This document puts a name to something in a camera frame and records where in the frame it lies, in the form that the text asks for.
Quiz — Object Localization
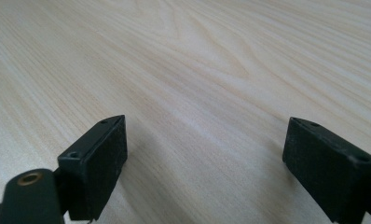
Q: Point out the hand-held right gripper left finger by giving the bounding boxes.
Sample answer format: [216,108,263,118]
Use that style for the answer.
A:
[57,114,129,222]

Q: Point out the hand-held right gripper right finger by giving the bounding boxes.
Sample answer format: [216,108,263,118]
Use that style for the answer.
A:
[282,117,371,224]

